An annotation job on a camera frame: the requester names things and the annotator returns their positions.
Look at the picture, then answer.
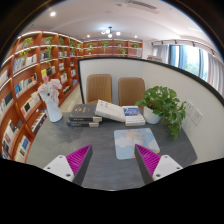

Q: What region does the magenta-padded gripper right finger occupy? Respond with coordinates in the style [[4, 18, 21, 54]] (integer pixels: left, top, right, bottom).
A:
[[134, 143, 184, 185]]

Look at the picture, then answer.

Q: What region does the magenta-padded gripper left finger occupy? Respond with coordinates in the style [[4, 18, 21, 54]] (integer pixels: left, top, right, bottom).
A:
[[43, 144, 94, 186]]

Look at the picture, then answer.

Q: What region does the light blue printed mouse pad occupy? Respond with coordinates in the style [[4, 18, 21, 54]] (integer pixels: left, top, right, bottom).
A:
[[113, 127, 161, 161]]

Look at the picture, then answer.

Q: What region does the thin dark hardcover book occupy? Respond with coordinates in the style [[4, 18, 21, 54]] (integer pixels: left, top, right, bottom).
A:
[[66, 119, 100, 128]]

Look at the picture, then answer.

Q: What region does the white pitcher vase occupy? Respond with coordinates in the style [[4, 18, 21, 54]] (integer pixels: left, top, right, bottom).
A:
[[41, 91, 64, 124]]

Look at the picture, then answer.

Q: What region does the white and blue book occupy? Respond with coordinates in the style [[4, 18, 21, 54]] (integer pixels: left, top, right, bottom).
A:
[[121, 105, 147, 127]]

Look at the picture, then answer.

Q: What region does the thick dark hardcover book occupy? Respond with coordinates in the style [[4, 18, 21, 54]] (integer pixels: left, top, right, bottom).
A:
[[68, 103, 103, 123]]

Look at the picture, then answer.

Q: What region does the green plant in white pot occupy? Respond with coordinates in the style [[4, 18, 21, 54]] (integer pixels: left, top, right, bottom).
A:
[[134, 85, 187, 141]]

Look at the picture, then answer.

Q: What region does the white leaning book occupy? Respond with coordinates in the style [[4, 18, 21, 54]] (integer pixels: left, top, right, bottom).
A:
[[94, 99, 128, 124]]

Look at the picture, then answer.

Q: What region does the orange wooden bookshelf unit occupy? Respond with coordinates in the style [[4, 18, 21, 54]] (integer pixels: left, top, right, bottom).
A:
[[0, 30, 84, 163]]

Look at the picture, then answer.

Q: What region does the tan upholstered chair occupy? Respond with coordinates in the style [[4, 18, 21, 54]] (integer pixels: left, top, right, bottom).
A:
[[117, 77, 146, 107], [85, 73, 113, 105]]

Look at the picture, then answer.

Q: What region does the window with grey curtains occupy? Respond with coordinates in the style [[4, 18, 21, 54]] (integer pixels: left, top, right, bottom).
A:
[[151, 39, 224, 98]]

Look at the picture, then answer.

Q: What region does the orange shelf unit with plants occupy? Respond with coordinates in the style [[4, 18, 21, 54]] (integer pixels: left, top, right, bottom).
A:
[[83, 38, 144, 59]]

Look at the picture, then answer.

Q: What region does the ceiling lamp with round bulbs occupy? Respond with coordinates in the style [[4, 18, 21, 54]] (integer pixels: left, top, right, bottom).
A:
[[100, 26, 122, 39]]

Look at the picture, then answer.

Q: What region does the ceiling air conditioner vent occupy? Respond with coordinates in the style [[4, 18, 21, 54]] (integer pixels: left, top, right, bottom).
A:
[[124, 0, 158, 11]]

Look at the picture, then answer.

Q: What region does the white wall socket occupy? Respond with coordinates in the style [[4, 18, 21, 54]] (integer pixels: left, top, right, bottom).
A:
[[190, 107, 204, 127], [184, 99, 195, 117]]

